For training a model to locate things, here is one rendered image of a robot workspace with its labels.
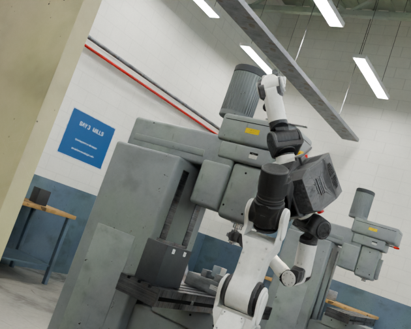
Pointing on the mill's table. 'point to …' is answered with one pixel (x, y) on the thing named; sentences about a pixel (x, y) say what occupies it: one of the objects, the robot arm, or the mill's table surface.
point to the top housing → (250, 132)
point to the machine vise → (202, 281)
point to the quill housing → (239, 192)
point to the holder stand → (163, 263)
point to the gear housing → (244, 154)
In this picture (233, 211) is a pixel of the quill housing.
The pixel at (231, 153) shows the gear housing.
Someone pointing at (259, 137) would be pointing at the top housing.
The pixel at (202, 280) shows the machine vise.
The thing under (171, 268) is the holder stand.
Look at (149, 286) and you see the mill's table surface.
